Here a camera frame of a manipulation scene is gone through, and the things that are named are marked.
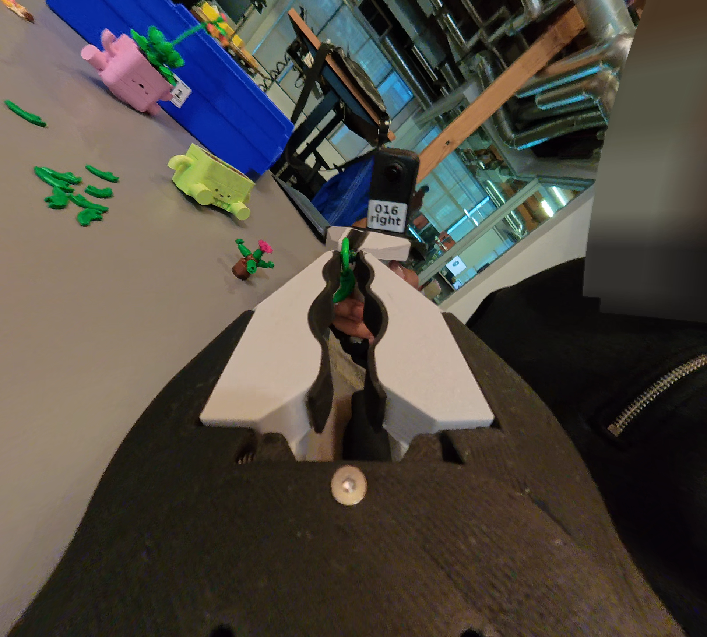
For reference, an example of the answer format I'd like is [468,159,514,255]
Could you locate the green wheel stem piece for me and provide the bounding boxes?
[331,236,359,305]

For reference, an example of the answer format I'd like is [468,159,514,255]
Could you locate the blue plastic bin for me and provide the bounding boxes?
[46,0,295,180]

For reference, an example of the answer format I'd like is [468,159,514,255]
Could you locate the lime green toy pot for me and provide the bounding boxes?
[167,142,256,222]

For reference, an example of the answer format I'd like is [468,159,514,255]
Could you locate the scattered green leaf pieces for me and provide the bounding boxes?
[4,98,119,227]

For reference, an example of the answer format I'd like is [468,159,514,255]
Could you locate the person's right hand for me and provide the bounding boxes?
[330,260,423,341]

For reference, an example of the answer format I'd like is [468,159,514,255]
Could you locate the person's black jacket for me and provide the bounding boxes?
[467,258,707,637]

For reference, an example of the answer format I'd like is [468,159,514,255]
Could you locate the black framed wooden desk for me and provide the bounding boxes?
[273,7,397,179]

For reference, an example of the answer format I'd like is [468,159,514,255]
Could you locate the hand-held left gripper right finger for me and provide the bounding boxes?
[355,253,494,461]

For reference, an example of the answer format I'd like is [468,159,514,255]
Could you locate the pink toy pot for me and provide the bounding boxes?
[81,28,192,116]

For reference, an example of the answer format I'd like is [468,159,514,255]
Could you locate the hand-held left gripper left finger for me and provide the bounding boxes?
[199,251,338,461]

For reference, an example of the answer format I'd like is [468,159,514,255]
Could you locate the small brick flower plant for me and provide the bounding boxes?
[232,238,275,281]

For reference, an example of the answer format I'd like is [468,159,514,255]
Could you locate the silver ventilation ducts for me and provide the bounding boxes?
[298,0,636,152]

